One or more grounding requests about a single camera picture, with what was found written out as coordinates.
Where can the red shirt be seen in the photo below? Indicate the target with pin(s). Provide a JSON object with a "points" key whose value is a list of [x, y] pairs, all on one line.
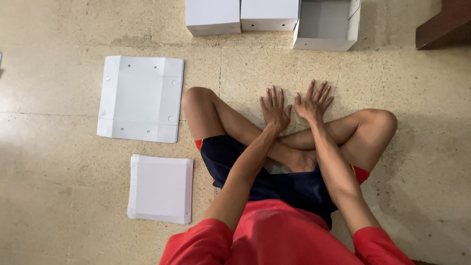
{"points": [[279, 239]]}

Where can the stack of flat white sheets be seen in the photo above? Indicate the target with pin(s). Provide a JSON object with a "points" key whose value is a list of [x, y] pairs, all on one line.
{"points": [[161, 188]]}

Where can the closed white cardboard box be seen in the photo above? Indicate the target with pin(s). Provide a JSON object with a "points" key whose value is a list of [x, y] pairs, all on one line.
{"points": [[212, 14], [269, 13]]}

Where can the person's right leg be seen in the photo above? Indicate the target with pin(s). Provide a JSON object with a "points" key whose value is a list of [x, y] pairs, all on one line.
{"points": [[362, 132]]}

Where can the person's right hand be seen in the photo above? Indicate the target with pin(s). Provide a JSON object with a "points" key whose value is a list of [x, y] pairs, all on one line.
{"points": [[312, 108]]}

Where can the brown wooden furniture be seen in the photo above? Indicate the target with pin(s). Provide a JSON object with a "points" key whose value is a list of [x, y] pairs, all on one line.
{"points": [[447, 24]]}

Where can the open white cardboard box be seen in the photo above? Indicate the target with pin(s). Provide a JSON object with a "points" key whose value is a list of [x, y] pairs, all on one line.
{"points": [[325, 24]]}

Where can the person's left leg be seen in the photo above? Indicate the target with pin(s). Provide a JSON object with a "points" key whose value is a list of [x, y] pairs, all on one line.
{"points": [[217, 117]]}

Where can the person's left hand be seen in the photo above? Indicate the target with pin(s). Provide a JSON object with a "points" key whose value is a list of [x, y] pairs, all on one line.
{"points": [[274, 115]]}

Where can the person's leg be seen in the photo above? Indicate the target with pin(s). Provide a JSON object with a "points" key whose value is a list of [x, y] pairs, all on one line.
{"points": [[362, 132], [217, 117]]}

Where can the dark blue shorts red trim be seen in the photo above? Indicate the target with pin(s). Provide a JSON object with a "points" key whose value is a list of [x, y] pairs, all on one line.
{"points": [[290, 186]]}

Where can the unfolded flat white cardboard box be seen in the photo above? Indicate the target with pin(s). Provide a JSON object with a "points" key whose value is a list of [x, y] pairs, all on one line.
{"points": [[141, 98]]}

